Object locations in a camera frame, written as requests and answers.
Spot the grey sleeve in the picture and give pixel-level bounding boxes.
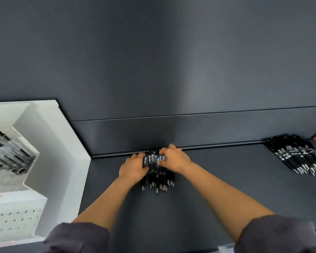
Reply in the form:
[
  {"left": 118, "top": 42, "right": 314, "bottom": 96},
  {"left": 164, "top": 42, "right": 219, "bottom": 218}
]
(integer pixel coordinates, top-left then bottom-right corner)
[
  {"left": 39, "top": 222, "right": 111, "bottom": 253},
  {"left": 234, "top": 214, "right": 316, "bottom": 253}
]

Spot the person's right hand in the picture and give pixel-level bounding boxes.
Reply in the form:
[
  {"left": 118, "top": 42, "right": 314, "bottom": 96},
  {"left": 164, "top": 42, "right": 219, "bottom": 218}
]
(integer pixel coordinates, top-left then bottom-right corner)
[{"left": 158, "top": 144, "right": 193, "bottom": 174}]

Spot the grey left sleeve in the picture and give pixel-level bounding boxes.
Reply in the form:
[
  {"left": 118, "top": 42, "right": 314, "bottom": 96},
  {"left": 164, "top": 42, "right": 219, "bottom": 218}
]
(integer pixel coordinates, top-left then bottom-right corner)
[{"left": 39, "top": 222, "right": 111, "bottom": 253}]

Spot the white tiered pen holder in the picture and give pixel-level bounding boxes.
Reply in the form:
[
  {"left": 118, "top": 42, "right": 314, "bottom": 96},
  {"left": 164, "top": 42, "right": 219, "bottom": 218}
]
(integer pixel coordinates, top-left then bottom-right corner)
[{"left": 0, "top": 100, "right": 92, "bottom": 248}]

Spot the grey right sleeve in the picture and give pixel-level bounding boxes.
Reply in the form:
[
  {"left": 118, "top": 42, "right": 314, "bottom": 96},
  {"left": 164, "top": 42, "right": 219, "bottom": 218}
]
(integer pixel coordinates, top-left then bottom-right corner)
[{"left": 234, "top": 214, "right": 316, "bottom": 253}]

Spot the dark grey shelf unit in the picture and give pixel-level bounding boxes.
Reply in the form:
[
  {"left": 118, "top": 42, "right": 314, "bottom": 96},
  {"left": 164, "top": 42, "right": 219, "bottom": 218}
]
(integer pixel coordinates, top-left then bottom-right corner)
[{"left": 0, "top": 0, "right": 316, "bottom": 253}]

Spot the person's right forearm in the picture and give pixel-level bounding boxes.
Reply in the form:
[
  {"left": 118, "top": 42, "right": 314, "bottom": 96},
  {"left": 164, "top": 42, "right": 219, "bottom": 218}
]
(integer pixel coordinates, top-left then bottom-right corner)
[{"left": 183, "top": 162, "right": 276, "bottom": 243}]

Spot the person's left hand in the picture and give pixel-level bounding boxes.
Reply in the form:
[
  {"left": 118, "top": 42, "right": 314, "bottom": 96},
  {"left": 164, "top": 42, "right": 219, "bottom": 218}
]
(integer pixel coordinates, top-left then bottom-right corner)
[{"left": 118, "top": 153, "right": 149, "bottom": 186}]

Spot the person's left forearm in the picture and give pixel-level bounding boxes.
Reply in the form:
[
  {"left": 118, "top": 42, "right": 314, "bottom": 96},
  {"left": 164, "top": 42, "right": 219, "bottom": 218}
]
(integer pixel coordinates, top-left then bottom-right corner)
[{"left": 71, "top": 179, "right": 137, "bottom": 232}]

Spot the row of clear-barrel pens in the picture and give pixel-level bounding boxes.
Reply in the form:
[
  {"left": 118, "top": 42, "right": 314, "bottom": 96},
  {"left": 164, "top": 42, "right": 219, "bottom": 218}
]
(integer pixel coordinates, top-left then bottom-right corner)
[{"left": 141, "top": 149, "right": 176, "bottom": 194}]

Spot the clear-barrel pen group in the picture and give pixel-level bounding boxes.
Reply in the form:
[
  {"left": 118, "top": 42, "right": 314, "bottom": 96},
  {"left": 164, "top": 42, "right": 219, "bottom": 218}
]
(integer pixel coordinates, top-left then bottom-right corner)
[{"left": 0, "top": 129, "right": 39, "bottom": 177}]

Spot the aligned bundle of black pens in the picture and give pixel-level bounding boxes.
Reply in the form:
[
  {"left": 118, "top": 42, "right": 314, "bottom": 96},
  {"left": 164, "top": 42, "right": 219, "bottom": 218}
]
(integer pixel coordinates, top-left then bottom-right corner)
[{"left": 262, "top": 133, "right": 316, "bottom": 176}]

